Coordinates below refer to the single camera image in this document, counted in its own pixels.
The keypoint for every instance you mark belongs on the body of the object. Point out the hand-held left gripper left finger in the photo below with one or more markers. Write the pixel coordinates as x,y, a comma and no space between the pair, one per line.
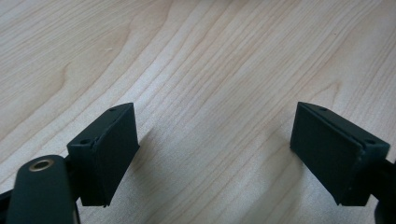
102,161

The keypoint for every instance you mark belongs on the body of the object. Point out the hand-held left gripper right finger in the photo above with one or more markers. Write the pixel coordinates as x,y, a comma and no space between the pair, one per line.
336,155

